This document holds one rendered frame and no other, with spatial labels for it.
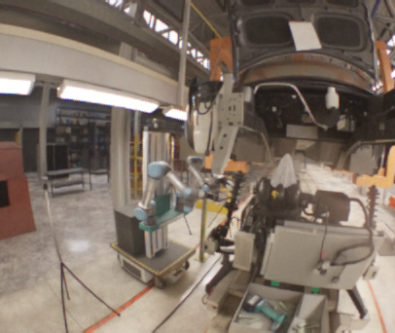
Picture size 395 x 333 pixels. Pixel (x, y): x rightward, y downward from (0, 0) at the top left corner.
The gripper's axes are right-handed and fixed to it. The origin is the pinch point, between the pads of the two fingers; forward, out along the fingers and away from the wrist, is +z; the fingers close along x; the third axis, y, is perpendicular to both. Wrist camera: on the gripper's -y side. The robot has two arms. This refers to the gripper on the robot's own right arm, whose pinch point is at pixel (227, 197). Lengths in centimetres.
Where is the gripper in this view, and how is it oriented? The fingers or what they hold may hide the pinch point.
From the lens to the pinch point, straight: 155.0
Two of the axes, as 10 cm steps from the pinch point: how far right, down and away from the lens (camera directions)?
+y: -2.2, -0.4, 9.8
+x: -1.5, 9.9, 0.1
